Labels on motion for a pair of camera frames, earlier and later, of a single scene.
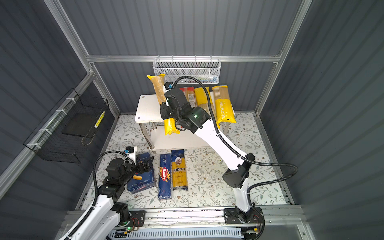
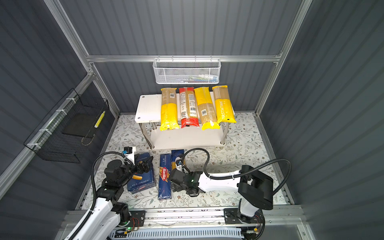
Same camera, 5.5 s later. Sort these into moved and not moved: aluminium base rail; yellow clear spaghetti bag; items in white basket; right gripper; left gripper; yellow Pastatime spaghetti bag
Moved: right gripper; yellow clear spaghetti bag
Not moved: aluminium base rail; items in white basket; left gripper; yellow Pastatime spaghetti bag
